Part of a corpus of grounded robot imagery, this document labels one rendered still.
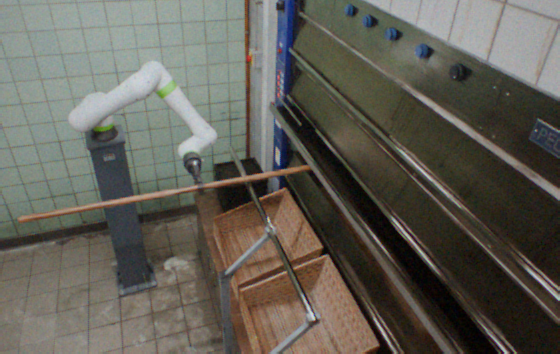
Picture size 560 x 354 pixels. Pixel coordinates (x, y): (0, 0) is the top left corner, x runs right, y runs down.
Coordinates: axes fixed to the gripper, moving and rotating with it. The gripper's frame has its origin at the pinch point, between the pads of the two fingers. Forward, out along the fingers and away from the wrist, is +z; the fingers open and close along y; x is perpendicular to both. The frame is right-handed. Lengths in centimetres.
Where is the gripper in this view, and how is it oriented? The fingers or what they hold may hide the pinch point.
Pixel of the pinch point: (200, 186)
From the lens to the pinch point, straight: 215.4
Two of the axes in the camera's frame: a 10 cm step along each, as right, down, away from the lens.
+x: -9.4, 1.6, -2.9
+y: -0.4, 8.3, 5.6
